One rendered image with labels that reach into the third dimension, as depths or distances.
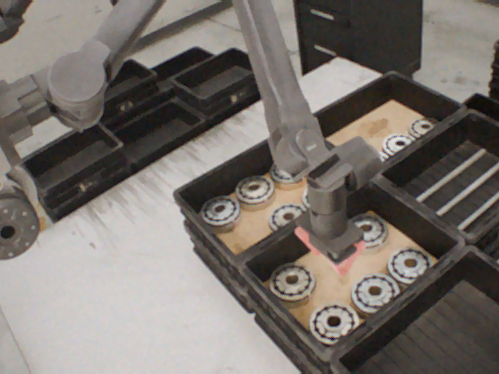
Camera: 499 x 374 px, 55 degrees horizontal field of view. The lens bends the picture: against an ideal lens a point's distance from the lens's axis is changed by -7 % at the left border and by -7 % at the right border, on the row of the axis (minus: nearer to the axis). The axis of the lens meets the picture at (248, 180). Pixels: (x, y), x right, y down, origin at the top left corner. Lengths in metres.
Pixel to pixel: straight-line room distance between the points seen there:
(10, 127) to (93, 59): 0.14
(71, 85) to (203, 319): 0.78
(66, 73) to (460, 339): 0.87
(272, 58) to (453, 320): 0.66
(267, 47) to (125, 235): 0.92
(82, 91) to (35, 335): 0.91
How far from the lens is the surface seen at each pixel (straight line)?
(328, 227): 0.79
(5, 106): 0.70
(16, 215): 1.05
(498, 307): 1.16
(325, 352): 0.95
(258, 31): 0.81
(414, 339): 1.08
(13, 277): 1.65
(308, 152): 0.73
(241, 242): 1.26
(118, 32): 0.76
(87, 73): 0.70
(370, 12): 2.68
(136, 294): 1.41
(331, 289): 1.14
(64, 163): 2.37
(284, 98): 0.76
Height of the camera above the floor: 1.76
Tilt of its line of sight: 41 degrees down
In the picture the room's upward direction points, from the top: 12 degrees counter-clockwise
